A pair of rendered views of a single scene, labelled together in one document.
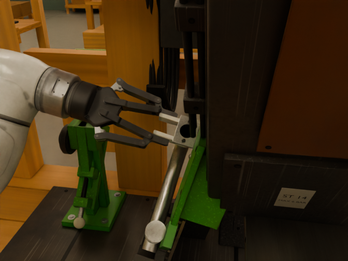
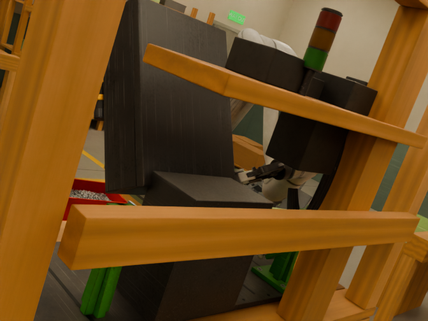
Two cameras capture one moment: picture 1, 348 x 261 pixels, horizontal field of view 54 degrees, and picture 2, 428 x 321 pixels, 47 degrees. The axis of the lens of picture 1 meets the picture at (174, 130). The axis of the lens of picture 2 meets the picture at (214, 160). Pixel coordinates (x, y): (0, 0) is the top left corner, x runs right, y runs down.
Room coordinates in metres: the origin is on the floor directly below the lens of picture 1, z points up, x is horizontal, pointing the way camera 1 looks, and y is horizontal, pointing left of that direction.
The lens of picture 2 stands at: (1.33, -1.33, 1.56)
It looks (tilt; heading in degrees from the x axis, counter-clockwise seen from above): 11 degrees down; 123
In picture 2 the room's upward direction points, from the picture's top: 19 degrees clockwise
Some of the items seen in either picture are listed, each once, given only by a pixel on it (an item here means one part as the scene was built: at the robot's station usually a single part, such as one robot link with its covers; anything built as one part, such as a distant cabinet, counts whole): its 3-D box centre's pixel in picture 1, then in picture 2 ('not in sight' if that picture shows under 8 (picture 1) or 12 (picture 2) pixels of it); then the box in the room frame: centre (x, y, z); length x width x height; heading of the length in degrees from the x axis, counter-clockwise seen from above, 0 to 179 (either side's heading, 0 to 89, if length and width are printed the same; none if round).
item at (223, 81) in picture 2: not in sight; (312, 106); (0.80, -0.18, 1.52); 0.90 x 0.25 x 0.04; 81
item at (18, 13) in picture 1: (6, 13); not in sight; (8.94, 4.21, 0.22); 1.20 x 0.81 x 0.44; 175
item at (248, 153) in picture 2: not in sight; (246, 157); (-2.51, 5.42, 0.22); 1.20 x 0.81 x 0.44; 167
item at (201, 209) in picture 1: (205, 179); not in sight; (0.50, -0.06, 1.17); 0.13 x 0.12 x 0.20; 81
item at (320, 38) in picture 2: not in sight; (321, 40); (0.82, -0.31, 1.67); 0.05 x 0.05 x 0.05
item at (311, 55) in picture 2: not in sight; (314, 60); (0.82, -0.31, 1.62); 0.05 x 0.05 x 0.05
